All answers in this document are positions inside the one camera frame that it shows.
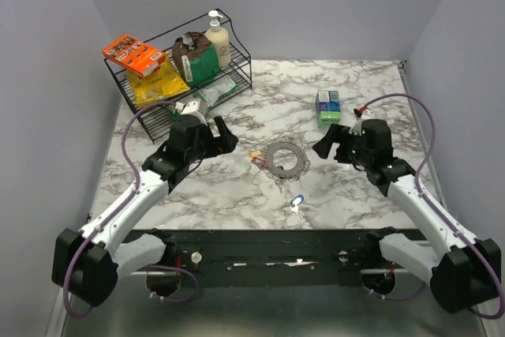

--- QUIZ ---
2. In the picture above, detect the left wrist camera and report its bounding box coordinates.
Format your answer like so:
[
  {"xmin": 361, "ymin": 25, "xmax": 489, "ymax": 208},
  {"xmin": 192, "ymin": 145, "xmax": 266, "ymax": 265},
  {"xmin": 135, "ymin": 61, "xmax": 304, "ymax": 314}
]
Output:
[{"xmin": 174, "ymin": 99, "xmax": 207, "ymax": 125}]

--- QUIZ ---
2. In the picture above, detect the cream pump lotion bottle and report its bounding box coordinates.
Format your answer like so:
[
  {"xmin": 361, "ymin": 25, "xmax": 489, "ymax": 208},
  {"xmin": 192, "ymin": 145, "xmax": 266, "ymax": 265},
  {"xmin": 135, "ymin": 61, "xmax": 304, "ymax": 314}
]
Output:
[{"xmin": 204, "ymin": 10, "xmax": 231, "ymax": 68}]

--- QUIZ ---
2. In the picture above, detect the green white snack packet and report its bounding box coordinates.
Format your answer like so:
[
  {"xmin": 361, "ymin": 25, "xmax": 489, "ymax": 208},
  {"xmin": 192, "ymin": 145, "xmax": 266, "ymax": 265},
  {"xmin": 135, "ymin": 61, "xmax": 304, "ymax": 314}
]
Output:
[{"xmin": 169, "ymin": 76, "xmax": 238, "ymax": 118}]

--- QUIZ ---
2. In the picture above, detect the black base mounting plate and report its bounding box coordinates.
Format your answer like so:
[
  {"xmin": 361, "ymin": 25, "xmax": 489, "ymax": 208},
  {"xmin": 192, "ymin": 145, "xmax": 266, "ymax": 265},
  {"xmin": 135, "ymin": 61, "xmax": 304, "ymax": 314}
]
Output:
[{"xmin": 148, "ymin": 230, "xmax": 390, "ymax": 289}]

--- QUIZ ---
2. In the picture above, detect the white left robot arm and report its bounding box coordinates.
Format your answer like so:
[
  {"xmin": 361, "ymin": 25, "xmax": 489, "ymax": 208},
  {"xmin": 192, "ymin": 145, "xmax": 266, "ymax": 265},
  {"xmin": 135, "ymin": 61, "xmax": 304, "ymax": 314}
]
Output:
[{"xmin": 51, "ymin": 114, "xmax": 238, "ymax": 308}]

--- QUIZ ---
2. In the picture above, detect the metal disc with key rings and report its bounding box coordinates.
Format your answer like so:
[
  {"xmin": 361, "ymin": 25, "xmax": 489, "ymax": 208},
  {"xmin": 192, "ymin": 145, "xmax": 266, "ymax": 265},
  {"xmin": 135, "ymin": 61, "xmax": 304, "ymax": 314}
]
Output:
[{"xmin": 263, "ymin": 138, "xmax": 310, "ymax": 181}]

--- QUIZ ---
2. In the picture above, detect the black wire shelf rack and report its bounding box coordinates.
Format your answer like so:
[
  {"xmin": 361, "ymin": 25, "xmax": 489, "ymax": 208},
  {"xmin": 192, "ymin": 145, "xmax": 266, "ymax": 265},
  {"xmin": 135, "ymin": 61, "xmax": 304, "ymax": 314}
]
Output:
[{"xmin": 102, "ymin": 9, "xmax": 253, "ymax": 142}]

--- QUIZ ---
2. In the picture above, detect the blue green small box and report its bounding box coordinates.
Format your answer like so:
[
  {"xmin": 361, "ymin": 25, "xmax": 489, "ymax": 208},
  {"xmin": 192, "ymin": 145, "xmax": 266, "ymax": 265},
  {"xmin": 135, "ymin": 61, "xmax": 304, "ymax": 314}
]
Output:
[{"xmin": 315, "ymin": 90, "xmax": 342, "ymax": 129}]

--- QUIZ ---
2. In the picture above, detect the yellow chips bag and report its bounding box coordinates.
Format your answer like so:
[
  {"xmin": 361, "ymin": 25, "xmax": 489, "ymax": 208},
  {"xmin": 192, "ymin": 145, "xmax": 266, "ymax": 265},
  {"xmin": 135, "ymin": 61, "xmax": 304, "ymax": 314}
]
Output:
[{"xmin": 126, "ymin": 52, "xmax": 190, "ymax": 107}]

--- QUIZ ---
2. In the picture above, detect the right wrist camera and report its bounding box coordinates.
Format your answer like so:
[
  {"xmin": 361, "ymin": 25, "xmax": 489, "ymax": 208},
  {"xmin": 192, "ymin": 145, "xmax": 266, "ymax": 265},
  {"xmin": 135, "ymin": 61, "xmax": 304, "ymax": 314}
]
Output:
[{"xmin": 352, "ymin": 107, "xmax": 375, "ymax": 133}]

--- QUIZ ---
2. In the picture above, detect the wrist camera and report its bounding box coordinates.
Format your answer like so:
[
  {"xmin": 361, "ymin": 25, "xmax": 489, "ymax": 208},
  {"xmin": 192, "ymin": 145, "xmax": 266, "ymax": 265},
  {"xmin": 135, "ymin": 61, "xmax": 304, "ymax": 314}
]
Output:
[
  {"xmin": 352, "ymin": 107, "xmax": 375, "ymax": 133},
  {"xmin": 174, "ymin": 99, "xmax": 207, "ymax": 125}
]

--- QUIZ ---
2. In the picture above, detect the yellow key tag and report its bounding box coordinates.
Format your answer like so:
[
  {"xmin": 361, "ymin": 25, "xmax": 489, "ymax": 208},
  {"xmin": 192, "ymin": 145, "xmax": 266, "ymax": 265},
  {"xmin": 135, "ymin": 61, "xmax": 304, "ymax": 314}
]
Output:
[{"xmin": 249, "ymin": 149, "xmax": 263, "ymax": 158}]

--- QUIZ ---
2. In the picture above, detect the blue tagged key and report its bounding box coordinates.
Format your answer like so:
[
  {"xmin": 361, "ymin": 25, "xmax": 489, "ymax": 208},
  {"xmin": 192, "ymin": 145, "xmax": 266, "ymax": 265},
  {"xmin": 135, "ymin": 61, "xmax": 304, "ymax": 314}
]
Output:
[{"xmin": 289, "ymin": 194, "xmax": 305, "ymax": 220}]

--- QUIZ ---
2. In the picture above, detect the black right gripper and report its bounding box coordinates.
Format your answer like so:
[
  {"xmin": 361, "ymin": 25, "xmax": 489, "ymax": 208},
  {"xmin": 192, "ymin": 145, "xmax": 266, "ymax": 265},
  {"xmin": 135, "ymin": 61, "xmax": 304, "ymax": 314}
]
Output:
[{"xmin": 312, "ymin": 122, "xmax": 372, "ymax": 167}]

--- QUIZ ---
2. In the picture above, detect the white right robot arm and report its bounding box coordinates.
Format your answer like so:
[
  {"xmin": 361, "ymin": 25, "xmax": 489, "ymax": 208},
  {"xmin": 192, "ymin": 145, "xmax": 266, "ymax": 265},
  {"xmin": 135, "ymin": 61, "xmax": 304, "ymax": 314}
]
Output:
[{"xmin": 312, "ymin": 118, "xmax": 504, "ymax": 313}]

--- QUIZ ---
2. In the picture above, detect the brown and green bag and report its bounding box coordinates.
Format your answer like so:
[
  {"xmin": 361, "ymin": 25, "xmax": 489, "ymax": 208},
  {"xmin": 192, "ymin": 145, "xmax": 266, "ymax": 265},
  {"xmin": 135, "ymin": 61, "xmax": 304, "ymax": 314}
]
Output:
[{"xmin": 172, "ymin": 32, "xmax": 219, "ymax": 88}]

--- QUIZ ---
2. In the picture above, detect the orange snack box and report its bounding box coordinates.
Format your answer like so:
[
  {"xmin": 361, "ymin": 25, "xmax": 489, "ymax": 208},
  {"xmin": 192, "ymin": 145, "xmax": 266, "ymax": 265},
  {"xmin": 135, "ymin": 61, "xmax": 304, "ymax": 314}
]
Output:
[{"xmin": 102, "ymin": 34, "xmax": 166, "ymax": 79}]

